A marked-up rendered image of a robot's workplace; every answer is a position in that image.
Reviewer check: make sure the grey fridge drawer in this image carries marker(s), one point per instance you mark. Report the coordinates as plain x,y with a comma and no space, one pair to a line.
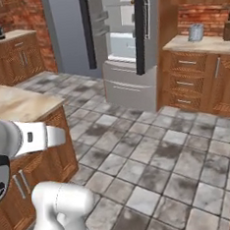
129,73
130,97

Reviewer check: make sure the grey fridge door with bins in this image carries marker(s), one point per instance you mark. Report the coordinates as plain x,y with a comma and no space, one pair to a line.
67,32

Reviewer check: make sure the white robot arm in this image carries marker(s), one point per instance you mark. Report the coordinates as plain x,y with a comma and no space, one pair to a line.
59,204

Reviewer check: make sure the tall wooden side panel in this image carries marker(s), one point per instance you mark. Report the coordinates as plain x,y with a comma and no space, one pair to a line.
166,23

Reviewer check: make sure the wooden base cupboards run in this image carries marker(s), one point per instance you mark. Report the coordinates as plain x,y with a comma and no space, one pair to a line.
13,60

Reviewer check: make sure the wooden base cupboards with drawers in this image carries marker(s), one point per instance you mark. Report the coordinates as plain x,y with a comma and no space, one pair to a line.
199,80

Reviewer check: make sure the wooden island cabinet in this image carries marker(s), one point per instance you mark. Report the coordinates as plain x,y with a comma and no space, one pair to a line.
55,158

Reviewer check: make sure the grey fridge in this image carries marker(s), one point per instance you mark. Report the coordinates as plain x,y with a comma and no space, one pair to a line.
122,40

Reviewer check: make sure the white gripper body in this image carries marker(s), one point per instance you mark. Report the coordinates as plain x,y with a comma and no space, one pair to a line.
55,136

